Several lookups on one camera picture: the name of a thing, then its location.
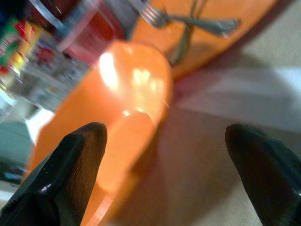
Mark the clear glass jar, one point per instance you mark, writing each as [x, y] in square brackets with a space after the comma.
[40, 77]

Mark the colourful printed food package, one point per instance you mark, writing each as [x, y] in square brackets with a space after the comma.
[16, 44]

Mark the silver metal fork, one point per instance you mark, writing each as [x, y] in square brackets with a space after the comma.
[200, 22]

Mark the red container with clear lid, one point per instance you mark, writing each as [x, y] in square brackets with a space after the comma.
[89, 28]

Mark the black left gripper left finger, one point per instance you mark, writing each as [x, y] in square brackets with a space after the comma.
[58, 174]

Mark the orange plastic bowl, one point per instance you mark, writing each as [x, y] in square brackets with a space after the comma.
[131, 99]

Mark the orange plastic plate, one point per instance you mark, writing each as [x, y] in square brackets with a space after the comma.
[211, 40]

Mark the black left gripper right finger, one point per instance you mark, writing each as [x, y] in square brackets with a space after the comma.
[265, 169]

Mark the silver metal spoon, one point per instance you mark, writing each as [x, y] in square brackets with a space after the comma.
[182, 44]

